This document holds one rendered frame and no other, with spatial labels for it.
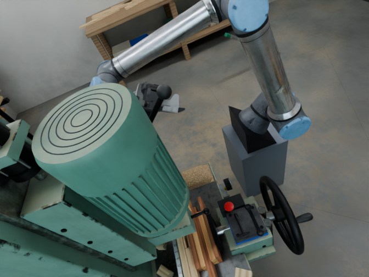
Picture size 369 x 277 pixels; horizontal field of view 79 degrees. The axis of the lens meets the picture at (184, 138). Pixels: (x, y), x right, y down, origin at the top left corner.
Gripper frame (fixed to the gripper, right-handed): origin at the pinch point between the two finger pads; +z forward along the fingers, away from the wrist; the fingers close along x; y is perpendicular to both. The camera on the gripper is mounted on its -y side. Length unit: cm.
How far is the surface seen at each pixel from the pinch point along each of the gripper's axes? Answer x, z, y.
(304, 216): 48, 17, -25
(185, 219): 12.2, 4.7, -30.8
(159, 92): -5.8, 12.6, 1.2
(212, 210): 29.1, -5.4, -31.9
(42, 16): -76, -295, 110
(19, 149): -27.7, 19.1, -13.9
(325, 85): 194, -78, 70
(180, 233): 12.6, 2.8, -36.0
